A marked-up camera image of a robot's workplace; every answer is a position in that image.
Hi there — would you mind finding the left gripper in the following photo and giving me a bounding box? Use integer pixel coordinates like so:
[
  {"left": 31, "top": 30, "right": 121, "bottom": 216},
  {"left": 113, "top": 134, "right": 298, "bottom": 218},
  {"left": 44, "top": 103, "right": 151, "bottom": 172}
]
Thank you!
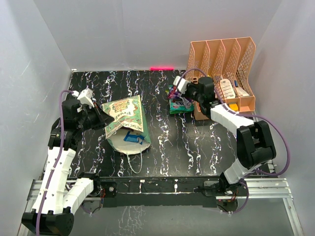
[{"left": 76, "top": 102, "right": 115, "bottom": 132}]

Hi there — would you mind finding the purple snack packet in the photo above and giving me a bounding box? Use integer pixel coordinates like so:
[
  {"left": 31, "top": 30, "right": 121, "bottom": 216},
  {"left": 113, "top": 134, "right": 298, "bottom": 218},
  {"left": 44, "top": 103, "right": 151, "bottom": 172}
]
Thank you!
[{"left": 167, "top": 86, "right": 192, "bottom": 106}]

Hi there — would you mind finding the teal Fox's candy bag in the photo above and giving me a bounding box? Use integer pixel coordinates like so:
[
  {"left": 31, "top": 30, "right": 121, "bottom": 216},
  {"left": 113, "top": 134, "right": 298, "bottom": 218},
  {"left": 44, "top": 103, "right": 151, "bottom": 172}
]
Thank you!
[{"left": 169, "top": 99, "right": 194, "bottom": 115}]

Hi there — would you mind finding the green paper bag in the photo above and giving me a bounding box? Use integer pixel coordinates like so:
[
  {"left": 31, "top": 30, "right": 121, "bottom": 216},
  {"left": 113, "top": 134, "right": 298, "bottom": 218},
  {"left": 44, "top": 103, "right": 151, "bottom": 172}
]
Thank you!
[{"left": 101, "top": 95, "right": 151, "bottom": 166}]

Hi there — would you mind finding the blue snack packet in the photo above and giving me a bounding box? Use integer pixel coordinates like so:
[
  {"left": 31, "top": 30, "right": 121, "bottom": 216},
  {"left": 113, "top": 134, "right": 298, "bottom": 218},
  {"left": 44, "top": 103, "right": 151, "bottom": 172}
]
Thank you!
[{"left": 124, "top": 131, "right": 144, "bottom": 145}]

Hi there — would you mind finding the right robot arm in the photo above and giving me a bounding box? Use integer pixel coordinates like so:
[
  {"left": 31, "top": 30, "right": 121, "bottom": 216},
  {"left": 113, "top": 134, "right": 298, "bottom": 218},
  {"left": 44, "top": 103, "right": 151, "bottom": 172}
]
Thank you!
[{"left": 174, "top": 77, "right": 276, "bottom": 195}]

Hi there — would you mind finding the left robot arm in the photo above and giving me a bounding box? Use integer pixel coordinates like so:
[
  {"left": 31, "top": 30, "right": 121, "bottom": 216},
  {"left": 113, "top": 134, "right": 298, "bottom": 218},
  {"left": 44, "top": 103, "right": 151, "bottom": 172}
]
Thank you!
[{"left": 22, "top": 98, "right": 114, "bottom": 236}]

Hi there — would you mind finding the white label bottle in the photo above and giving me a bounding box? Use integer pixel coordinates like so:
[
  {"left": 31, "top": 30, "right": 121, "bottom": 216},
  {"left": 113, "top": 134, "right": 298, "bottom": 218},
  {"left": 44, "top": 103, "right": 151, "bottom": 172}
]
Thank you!
[{"left": 220, "top": 79, "right": 236, "bottom": 99}]

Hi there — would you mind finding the yellow object in organizer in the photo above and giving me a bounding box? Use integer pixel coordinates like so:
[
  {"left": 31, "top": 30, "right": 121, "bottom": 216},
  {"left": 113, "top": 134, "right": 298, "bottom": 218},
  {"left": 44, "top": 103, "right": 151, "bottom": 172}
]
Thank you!
[{"left": 228, "top": 103, "right": 239, "bottom": 112}]

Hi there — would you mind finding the orange file organizer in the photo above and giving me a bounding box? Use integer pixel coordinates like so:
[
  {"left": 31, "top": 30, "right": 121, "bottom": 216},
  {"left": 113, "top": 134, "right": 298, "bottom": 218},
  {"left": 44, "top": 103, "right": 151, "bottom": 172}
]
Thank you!
[{"left": 187, "top": 37, "right": 256, "bottom": 114}]

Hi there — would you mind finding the red light strip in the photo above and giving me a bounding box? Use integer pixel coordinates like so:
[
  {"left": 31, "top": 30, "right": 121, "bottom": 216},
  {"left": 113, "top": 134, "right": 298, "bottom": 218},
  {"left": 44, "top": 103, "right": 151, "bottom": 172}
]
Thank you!
[{"left": 150, "top": 66, "right": 174, "bottom": 71}]

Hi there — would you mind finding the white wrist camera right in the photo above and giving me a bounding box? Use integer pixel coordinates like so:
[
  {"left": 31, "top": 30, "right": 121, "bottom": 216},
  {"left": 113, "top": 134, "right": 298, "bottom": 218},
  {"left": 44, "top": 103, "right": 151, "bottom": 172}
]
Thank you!
[{"left": 173, "top": 76, "right": 190, "bottom": 94}]

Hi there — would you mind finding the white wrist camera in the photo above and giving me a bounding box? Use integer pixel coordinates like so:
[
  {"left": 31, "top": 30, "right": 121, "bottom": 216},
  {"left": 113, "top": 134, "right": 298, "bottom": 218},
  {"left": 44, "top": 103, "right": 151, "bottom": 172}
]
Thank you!
[
  {"left": 173, "top": 76, "right": 190, "bottom": 94},
  {"left": 72, "top": 88, "right": 95, "bottom": 111}
]

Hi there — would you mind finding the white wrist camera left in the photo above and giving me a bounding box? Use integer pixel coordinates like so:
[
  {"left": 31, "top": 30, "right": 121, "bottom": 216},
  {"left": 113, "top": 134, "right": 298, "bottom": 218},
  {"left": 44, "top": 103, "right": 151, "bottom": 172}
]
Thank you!
[{"left": 72, "top": 88, "right": 95, "bottom": 111}]

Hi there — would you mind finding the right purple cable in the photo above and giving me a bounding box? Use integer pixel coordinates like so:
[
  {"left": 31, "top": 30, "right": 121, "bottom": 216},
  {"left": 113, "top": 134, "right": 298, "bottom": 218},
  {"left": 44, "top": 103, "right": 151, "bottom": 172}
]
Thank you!
[{"left": 181, "top": 68, "right": 291, "bottom": 177}]

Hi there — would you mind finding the purple cable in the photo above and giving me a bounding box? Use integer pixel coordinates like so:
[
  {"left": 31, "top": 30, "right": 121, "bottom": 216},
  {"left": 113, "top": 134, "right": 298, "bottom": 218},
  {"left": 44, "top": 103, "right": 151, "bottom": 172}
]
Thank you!
[
  {"left": 181, "top": 68, "right": 291, "bottom": 177},
  {"left": 35, "top": 89, "right": 79, "bottom": 236}
]

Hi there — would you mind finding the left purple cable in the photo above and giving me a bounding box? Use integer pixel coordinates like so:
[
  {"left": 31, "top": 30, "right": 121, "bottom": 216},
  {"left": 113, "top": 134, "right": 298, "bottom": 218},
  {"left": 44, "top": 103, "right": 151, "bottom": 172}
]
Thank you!
[{"left": 35, "top": 89, "right": 79, "bottom": 236}]

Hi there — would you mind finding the aluminium frame rail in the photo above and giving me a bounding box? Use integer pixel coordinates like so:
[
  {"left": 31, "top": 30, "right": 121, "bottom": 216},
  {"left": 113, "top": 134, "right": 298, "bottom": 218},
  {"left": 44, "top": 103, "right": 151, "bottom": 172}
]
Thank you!
[{"left": 17, "top": 115, "right": 305, "bottom": 236}]

